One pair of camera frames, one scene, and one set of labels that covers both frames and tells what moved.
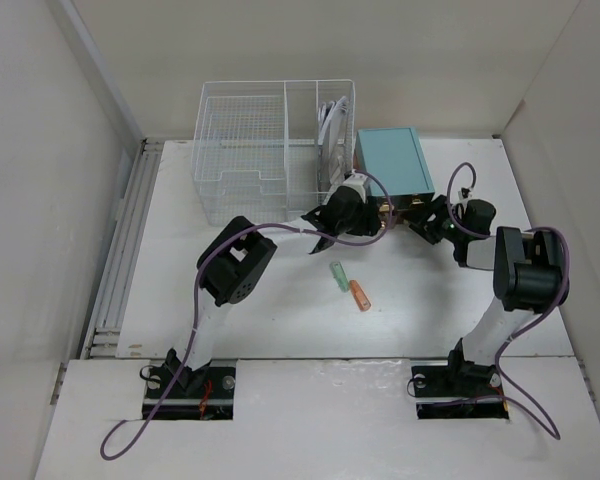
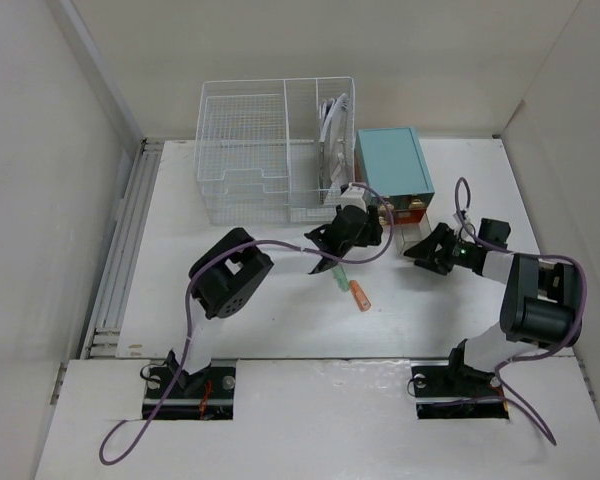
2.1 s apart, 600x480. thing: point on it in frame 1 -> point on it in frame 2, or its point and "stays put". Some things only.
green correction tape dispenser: (339, 275) stays put
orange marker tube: (359, 296) stays put
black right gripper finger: (432, 232) -> (436, 264)
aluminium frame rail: (110, 317) stays put
